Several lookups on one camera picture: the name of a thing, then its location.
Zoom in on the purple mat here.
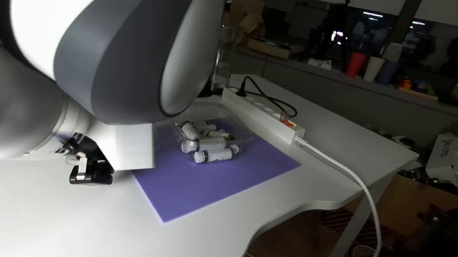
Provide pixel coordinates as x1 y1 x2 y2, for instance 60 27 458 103
125 113 305 240

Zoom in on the clear plastic container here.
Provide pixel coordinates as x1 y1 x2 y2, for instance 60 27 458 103
150 94 257 164

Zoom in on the stack of cardboard boxes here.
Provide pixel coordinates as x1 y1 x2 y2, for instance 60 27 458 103
222 0 269 48

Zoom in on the blue cup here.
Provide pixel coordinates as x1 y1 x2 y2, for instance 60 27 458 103
377 59 400 88

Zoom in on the red cup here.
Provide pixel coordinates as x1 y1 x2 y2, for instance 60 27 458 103
345 51 368 79

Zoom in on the large cardboard box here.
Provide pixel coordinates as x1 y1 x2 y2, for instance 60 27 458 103
342 166 458 247

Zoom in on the heap of colourful toys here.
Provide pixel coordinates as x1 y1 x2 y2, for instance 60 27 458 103
394 75 442 102

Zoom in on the clear tall bottle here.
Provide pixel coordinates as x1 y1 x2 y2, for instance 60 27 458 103
211 25 238 95

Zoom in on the white cup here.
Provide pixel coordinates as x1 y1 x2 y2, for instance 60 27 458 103
363 55 386 84

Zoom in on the black clamp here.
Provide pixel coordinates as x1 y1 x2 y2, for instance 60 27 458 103
55 130 119 190

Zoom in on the white power strip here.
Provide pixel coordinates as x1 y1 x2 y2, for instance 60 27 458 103
216 87 310 146

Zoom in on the small white box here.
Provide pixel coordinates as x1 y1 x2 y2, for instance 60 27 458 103
307 57 333 70

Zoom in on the small white bottle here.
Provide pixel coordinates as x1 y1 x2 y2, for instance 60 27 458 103
192 142 240 169
206 129 236 143
179 121 202 142
179 133 228 159

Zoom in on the black cable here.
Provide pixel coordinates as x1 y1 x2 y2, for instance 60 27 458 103
225 73 302 119

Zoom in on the white cable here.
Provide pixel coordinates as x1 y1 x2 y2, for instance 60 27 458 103
280 136 395 257

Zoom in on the flat cardboard box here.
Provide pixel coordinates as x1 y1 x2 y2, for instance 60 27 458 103
246 38 293 60

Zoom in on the camera on tripod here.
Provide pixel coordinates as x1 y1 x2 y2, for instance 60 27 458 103
303 0 358 72

